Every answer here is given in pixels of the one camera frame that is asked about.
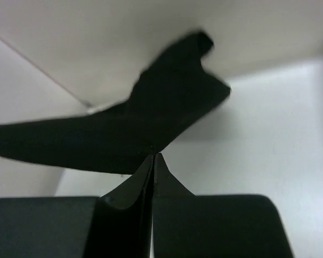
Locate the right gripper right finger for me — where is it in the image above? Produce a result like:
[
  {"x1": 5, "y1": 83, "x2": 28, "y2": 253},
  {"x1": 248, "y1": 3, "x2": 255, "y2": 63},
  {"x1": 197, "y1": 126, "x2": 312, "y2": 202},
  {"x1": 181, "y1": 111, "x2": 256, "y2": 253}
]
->
[{"x1": 152, "y1": 154, "x2": 293, "y2": 257}]

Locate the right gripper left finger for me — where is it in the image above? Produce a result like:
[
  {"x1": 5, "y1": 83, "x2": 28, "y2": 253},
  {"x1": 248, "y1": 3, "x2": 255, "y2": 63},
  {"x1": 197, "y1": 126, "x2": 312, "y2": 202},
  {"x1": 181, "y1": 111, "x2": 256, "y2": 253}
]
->
[{"x1": 84, "y1": 155, "x2": 154, "y2": 257}]

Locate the black tank top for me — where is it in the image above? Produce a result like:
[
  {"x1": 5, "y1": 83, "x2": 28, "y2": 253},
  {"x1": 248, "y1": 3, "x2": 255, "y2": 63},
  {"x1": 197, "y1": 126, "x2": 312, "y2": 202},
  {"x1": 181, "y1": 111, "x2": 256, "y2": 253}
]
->
[{"x1": 0, "y1": 30, "x2": 231, "y2": 175}]

